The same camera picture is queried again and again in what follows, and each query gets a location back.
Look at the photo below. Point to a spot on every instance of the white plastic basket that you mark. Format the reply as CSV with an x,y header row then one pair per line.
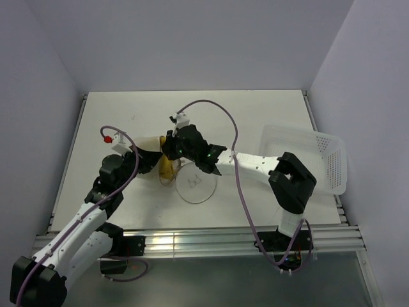
x,y
324,155

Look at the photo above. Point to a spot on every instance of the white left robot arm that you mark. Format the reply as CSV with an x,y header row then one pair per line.
x,y
45,278

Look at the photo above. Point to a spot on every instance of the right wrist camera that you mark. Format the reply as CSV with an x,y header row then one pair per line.
x,y
179,120

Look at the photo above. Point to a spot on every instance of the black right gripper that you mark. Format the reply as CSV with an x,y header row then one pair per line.
x,y
168,148

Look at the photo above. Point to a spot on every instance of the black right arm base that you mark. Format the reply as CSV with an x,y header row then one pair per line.
x,y
300,252

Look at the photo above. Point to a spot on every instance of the yellow bra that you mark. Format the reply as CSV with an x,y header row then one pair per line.
x,y
168,169

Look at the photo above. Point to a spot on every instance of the aluminium table rail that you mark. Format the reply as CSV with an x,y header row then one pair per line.
x,y
238,242

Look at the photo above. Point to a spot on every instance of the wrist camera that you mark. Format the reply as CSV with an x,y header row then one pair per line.
x,y
118,144
179,120

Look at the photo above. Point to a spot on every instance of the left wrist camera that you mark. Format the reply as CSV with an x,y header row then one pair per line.
x,y
118,144

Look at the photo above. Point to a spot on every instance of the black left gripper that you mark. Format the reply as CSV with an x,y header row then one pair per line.
x,y
147,160

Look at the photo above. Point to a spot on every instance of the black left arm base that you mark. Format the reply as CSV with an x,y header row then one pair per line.
x,y
122,246

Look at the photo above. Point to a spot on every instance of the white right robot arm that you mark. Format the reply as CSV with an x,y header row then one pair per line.
x,y
291,182

